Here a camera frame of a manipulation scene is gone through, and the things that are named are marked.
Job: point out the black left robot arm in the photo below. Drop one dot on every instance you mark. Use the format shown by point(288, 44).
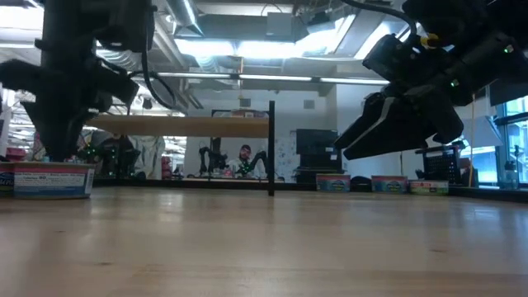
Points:
point(68, 20)

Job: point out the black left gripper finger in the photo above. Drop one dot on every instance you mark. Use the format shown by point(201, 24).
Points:
point(80, 132)
point(45, 123)

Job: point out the grey wall vent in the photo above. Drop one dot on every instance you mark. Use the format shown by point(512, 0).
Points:
point(308, 104)

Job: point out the ceiling light tube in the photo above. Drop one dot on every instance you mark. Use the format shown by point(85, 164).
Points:
point(354, 81)
point(274, 78)
point(194, 76)

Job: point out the black metal shelf side frame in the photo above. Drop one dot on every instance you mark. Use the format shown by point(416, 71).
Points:
point(271, 165)

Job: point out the person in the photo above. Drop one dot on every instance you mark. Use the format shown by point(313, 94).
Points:
point(245, 158)

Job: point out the grey ventilation unit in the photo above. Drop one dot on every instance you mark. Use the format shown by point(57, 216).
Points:
point(247, 26)

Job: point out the black metal table frame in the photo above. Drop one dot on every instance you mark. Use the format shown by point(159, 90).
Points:
point(206, 184)

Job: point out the yellow tag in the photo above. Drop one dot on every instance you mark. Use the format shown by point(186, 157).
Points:
point(430, 41)

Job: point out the large ceiling light panel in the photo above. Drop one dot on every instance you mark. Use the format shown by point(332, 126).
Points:
point(268, 49)

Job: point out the black equipment cabinet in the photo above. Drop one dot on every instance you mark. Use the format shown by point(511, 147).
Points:
point(317, 148)

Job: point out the clear bottle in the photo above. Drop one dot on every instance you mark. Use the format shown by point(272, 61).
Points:
point(511, 175)

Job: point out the white cloth cover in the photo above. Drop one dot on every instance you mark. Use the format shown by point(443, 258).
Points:
point(148, 156)

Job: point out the black background robot arm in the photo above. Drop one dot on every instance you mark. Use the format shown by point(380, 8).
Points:
point(214, 158)
point(117, 158)
point(260, 158)

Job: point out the black mesh crate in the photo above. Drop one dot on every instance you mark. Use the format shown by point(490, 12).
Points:
point(443, 165)

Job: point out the green label tuna can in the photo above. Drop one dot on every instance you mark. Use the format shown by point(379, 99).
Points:
point(429, 188)

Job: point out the wooden shelf board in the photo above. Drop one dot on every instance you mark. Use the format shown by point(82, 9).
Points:
point(185, 125)

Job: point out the white dotted panel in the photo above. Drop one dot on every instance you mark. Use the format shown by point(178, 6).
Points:
point(286, 158)

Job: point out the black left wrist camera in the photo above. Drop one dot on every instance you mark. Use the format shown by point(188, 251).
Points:
point(123, 24)

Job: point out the white angled panel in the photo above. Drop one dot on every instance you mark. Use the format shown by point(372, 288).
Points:
point(482, 132)

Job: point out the black dome-shaped cap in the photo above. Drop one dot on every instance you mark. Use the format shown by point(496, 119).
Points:
point(361, 185)

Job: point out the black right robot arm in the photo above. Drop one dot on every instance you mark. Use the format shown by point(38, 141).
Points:
point(495, 24)

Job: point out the silver air duct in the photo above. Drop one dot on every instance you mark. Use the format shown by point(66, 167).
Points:
point(185, 16)

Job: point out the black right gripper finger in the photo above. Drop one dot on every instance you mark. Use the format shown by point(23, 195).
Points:
point(387, 140)
point(367, 119)

